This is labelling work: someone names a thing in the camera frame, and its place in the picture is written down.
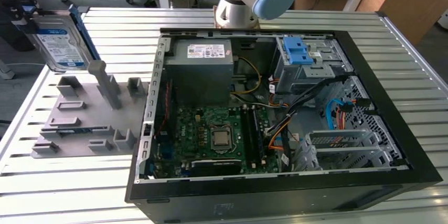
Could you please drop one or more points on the blue RAM stick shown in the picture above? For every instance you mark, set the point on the blue RAM stick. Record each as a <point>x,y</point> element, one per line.
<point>75,130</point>

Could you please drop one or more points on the grey parts rack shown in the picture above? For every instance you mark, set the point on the grey parts rack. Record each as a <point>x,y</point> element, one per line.
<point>91,119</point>

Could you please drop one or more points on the hard disk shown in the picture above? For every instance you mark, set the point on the hard disk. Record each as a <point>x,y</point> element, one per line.
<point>62,48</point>

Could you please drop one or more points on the CPU socket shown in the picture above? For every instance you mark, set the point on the CPU socket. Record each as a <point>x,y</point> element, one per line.
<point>221,151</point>

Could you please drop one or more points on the grey metal foot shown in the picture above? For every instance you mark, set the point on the grey metal foot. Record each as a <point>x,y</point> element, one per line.
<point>7,73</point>

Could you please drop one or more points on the grey power supply unit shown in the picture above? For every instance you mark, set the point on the grey power supply unit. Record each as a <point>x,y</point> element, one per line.
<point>199,82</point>

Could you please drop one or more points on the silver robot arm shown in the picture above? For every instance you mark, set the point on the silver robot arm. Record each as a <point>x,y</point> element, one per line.
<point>235,11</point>

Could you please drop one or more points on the grey metal disk bay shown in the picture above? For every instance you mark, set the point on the grey metal disk bay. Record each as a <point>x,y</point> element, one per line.
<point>350,151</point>

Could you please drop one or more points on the black graphics card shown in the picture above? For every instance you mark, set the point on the black graphics card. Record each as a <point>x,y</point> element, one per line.
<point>215,167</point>

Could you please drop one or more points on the black PC case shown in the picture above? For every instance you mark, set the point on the black PC case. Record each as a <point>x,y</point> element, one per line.
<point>245,197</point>

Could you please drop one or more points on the green motherboard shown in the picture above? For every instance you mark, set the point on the green motherboard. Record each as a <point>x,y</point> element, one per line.
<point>191,132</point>

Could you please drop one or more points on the grey optical drive cage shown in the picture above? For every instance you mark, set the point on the grey optical drive cage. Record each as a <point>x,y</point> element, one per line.
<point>315,73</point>

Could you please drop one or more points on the blue drive latch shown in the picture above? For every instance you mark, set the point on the blue drive latch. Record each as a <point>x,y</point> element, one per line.
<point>295,51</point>

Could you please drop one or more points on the silver CPU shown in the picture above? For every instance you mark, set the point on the silver CPU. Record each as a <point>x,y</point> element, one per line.
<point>222,138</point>

